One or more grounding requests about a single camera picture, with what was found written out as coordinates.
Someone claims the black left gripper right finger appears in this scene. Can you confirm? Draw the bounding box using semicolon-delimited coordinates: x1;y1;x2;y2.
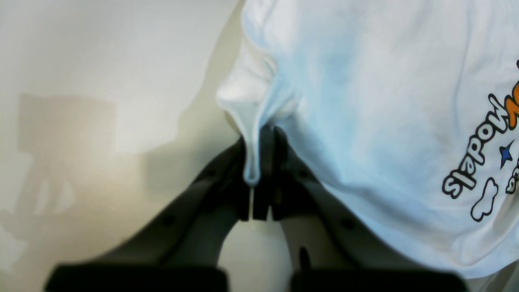
252;126;467;292

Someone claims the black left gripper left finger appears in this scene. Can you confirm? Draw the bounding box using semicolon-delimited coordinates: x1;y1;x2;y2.
45;138;250;292

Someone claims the white printed t-shirt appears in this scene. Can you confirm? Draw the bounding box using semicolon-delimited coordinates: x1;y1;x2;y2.
217;0;519;279

